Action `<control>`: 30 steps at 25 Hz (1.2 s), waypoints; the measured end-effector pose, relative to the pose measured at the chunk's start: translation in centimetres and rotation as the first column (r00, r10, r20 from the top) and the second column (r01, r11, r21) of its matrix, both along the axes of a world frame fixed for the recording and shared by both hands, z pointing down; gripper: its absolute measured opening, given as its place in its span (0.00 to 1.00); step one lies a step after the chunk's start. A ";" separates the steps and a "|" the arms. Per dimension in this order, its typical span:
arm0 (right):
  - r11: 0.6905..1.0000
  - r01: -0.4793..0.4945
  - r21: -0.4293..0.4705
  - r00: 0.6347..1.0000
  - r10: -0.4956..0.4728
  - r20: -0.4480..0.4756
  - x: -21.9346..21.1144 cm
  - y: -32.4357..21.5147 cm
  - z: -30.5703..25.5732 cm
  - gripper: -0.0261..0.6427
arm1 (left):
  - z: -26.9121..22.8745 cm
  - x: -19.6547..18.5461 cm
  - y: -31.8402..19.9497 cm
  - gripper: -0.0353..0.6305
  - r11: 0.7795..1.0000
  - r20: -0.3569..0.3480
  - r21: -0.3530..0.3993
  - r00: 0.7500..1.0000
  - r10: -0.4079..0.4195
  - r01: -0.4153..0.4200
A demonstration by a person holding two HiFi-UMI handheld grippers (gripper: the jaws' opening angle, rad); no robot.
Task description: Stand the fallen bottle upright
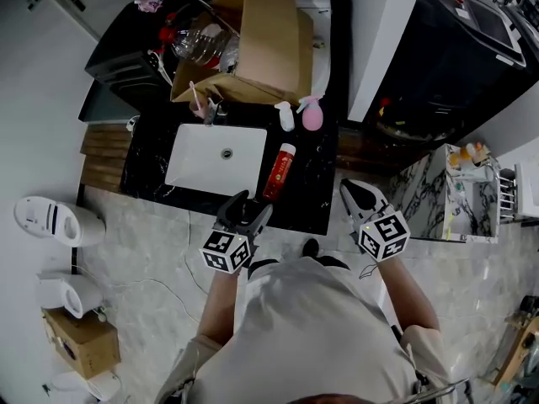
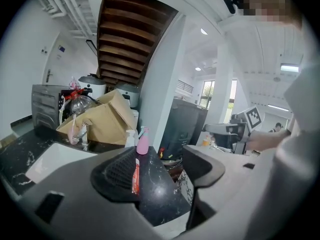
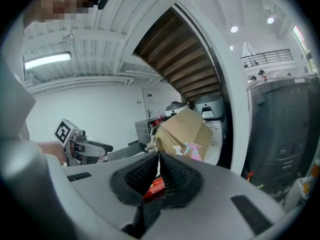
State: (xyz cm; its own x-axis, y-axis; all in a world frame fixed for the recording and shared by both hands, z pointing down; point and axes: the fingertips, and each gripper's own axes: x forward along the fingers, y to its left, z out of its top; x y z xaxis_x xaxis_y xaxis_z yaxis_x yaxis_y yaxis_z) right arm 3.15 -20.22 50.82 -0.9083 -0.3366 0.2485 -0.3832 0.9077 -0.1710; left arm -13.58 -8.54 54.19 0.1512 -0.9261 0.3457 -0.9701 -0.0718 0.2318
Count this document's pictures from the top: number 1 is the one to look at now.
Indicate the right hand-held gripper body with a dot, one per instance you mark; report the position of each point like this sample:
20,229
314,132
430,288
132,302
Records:
385,236

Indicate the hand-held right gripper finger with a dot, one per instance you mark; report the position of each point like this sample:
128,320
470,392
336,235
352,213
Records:
364,194
346,198

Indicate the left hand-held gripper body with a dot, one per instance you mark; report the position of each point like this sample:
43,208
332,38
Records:
227,251

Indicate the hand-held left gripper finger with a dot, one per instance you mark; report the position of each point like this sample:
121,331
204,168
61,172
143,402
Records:
263,217
231,208

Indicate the red bottle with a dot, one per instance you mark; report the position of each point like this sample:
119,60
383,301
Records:
279,173

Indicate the person's right forearm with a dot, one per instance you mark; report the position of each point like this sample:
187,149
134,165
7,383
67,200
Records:
408,297

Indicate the person's left forearm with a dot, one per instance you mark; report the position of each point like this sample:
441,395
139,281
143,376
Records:
219,305

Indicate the pink spray bottle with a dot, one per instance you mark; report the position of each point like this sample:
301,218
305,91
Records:
312,114

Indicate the small white pump bottle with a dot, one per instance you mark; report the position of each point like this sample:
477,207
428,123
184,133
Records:
286,118

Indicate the wooden stand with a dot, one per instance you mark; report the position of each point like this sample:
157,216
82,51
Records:
516,343

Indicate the person's black shoe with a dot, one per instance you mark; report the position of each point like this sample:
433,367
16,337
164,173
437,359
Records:
311,247

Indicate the white rectangular sink basin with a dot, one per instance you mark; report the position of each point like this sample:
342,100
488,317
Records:
202,158

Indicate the marble shelf unit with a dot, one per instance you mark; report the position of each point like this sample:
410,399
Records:
429,192

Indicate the chrome faucet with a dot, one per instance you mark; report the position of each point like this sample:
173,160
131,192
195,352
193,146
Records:
212,114

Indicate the pink toothbrush cup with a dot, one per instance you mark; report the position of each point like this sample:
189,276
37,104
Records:
197,103

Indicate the orange and white bottles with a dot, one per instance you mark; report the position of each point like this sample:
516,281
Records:
467,154

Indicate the person's beige shirt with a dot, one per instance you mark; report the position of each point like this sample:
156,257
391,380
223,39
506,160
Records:
311,335

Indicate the metal rack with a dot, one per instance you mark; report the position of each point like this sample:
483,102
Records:
507,194

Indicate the wooden slat mat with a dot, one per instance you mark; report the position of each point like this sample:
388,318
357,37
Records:
105,158

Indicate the white appliance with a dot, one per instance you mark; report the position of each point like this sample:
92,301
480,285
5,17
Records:
529,189

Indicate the black washing machine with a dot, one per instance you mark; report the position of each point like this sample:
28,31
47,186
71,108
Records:
446,57

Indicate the clear plastic jug red cap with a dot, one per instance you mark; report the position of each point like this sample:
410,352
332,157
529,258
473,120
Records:
198,42

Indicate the small cardboard box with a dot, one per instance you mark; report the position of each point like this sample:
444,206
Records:
84,343

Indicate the large cardboard box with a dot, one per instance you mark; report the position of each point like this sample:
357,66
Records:
269,40

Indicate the white toilet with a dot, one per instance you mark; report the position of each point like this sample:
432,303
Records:
54,221

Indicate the black cabinet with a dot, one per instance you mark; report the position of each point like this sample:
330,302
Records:
126,65

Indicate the white round bin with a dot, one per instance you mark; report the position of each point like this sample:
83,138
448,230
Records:
90,387

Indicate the pink patterned packet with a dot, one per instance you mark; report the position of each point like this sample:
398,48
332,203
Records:
149,1

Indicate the small white wall socket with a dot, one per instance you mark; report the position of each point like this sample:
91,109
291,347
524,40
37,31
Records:
132,123

